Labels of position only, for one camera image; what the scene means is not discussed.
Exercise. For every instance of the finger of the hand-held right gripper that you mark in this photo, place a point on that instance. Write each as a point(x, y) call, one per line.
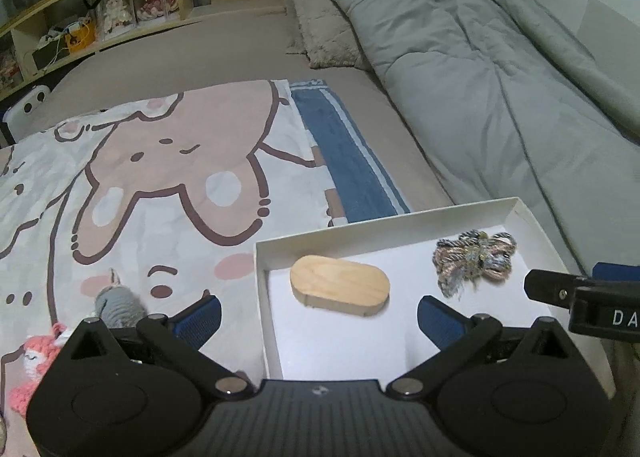
point(547, 287)
point(617, 272)

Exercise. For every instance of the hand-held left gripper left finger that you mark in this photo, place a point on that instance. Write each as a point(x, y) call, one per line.
point(200, 319)

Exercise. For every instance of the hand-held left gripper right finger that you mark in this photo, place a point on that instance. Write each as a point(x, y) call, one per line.
point(440, 319)

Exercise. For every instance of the grey crochet doll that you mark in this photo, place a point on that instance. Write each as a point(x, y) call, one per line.
point(117, 307)

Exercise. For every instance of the white shallow cardboard box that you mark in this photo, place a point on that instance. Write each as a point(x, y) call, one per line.
point(350, 337)

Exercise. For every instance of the multicolour yarn bundle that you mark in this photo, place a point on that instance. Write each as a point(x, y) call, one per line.
point(470, 262)

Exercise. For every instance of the oval wooden block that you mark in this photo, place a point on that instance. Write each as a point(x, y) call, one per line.
point(340, 284)

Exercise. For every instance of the printed cartoon blanket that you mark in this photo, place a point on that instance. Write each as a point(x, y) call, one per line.
point(150, 177)

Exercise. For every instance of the pink crochet doll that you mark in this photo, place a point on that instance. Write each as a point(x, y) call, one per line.
point(35, 362)

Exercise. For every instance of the grey duvet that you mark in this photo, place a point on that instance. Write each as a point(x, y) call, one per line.
point(475, 77)

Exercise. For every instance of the dark box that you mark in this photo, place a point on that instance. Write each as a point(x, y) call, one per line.
point(50, 57)

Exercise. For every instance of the orange bag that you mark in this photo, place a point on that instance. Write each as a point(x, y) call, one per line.
point(80, 37)

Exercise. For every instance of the beige fuzzy pillow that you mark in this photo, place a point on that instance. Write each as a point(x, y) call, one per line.
point(325, 27)

